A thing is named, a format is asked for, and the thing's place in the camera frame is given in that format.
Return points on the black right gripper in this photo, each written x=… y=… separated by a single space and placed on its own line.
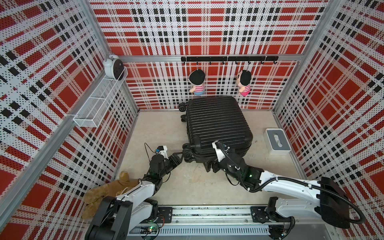
x=216 y=166

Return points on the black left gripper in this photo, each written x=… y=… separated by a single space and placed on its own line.
x=177 y=161

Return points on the black ribbed hard-shell suitcase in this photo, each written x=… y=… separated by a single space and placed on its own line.
x=211 y=119

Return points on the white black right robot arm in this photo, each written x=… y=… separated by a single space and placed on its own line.
x=315 y=199

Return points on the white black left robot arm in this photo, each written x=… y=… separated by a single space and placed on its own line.
x=117 y=216

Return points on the white tissue box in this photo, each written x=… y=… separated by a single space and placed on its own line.
x=277 y=142

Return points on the plush doll blue shorts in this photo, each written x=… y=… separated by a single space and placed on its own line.
x=197 y=79

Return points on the plush doll pink outfit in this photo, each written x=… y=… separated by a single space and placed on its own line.
x=243 y=82

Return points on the brown teddy bear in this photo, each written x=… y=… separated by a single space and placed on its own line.
x=94 y=197

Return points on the white round alarm clock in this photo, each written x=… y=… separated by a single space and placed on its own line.
x=113 y=67

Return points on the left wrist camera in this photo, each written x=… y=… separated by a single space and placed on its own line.
x=162 y=150

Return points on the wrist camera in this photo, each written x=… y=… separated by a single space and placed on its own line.
x=220 y=149
x=162 y=150

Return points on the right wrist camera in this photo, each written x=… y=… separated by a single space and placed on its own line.
x=220 y=149

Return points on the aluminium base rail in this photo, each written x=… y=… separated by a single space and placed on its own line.
x=233 y=222

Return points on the green circuit board with wires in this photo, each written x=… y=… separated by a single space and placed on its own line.
x=154 y=230

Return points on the white wire mesh shelf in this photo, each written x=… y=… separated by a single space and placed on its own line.
x=97 y=104

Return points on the black wall hook rail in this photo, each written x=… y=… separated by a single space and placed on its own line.
x=260 y=59

